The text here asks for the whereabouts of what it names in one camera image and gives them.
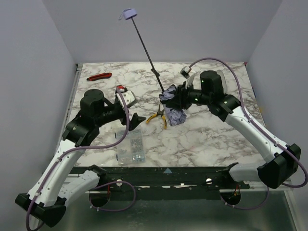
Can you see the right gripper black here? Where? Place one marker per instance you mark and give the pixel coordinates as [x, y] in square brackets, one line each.
[180, 96]

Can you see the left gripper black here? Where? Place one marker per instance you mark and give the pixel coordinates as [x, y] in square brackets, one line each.
[126, 118]

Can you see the lilac umbrella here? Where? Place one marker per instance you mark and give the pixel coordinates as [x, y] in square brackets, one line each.
[172, 108]

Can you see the beige umbrella case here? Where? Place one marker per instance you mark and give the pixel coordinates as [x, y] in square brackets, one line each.
[223, 80]

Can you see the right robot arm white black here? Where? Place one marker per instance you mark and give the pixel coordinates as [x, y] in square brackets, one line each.
[279, 159]

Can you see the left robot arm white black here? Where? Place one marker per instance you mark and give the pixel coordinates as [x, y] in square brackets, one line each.
[49, 198]

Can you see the yellow black needle-nose pliers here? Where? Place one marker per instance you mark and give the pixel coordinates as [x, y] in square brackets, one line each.
[159, 113]

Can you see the clear plastic screw box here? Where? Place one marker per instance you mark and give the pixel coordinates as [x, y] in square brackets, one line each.
[131, 149]

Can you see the small black bar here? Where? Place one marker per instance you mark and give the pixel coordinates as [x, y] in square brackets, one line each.
[155, 72]

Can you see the red black utility knife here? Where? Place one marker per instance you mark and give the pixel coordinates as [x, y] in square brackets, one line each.
[100, 76]

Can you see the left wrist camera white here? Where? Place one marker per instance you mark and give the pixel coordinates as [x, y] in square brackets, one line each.
[128, 95]

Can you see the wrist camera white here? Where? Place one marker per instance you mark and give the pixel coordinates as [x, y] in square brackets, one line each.
[128, 95]
[185, 72]

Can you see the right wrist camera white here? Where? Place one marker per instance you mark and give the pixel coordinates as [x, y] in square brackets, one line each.
[185, 72]

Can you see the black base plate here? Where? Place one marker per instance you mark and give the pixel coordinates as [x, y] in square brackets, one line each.
[165, 183]

